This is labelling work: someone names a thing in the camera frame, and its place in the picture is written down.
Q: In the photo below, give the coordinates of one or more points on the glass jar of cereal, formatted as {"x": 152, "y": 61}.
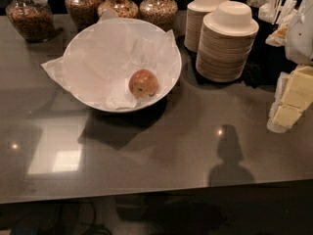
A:
{"x": 32, "y": 19}

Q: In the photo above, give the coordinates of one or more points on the white bowl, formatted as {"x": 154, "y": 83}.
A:
{"x": 98, "y": 95}

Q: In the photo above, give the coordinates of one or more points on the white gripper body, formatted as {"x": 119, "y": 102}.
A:
{"x": 301, "y": 39}

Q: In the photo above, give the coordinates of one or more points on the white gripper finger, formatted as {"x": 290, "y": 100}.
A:
{"x": 280, "y": 88}

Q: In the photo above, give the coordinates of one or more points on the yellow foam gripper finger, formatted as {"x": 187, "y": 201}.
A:
{"x": 297, "y": 97}

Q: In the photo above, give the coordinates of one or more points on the front stack of paper bowls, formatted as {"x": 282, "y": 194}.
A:
{"x": 227, "y": 36}

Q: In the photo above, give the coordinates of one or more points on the glass jar of nuts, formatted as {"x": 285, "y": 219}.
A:
{"x": 121, "y": 8}

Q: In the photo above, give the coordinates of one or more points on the stack of paper bowls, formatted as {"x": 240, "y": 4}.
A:
{"x": 227, "y": 36}
{"x": 196, "y": 11}

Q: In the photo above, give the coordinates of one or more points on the rear stack of paper bowls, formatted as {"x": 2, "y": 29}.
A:
{"x": 196, "y": 11}

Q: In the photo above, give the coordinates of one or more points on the white paper liner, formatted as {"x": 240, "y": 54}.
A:
{"x": 107, "y": 59}

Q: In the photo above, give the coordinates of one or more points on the glass jar of granola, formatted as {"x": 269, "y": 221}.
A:
{"x": 83, "y": 12}

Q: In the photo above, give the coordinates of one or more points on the glass jar of grains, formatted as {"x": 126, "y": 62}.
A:
{"x": 161, "y": 13}

